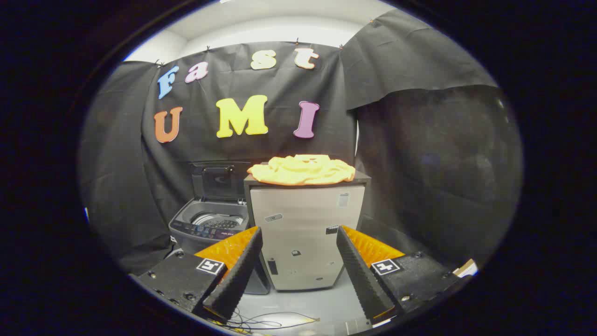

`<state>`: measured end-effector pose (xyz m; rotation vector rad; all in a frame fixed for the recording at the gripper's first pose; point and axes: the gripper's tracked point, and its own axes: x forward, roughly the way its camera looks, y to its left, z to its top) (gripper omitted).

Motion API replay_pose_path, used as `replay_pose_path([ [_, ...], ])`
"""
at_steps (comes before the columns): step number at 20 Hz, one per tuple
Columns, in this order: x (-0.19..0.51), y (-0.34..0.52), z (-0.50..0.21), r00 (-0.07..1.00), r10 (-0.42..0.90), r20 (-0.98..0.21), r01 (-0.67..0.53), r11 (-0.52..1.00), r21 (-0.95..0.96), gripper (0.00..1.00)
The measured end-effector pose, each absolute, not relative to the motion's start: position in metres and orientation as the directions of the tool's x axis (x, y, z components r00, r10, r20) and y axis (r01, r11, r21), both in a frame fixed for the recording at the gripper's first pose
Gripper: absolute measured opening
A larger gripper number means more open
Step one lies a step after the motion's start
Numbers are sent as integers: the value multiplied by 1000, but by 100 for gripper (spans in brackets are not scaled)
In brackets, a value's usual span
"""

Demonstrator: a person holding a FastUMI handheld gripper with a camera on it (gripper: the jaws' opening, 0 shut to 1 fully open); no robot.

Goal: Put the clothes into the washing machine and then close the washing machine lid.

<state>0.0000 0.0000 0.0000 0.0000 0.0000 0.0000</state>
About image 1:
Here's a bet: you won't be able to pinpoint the beige cabinet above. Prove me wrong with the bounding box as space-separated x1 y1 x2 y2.
243 163 372 292

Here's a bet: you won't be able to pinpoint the dark washing machine lid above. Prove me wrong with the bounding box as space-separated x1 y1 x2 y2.
190 161 252 202

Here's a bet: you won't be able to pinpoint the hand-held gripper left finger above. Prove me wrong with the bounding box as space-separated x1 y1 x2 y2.
138 227 263 325

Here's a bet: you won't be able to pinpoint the black backdrop cloth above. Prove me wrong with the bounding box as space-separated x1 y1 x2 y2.
79 8 523 276

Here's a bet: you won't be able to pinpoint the orange garment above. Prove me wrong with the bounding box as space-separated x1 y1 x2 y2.
247 154 356 186

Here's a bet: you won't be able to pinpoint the tangle of floor cables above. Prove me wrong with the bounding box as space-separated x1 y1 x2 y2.
208 309 322 335

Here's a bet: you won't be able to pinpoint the grey washing machine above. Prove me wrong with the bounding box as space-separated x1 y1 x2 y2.
169 161 271 295

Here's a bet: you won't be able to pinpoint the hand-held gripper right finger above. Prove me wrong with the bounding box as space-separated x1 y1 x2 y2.
336 226 460 325

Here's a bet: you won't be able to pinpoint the cardboard box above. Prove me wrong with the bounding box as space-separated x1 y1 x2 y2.
453 259 479 279

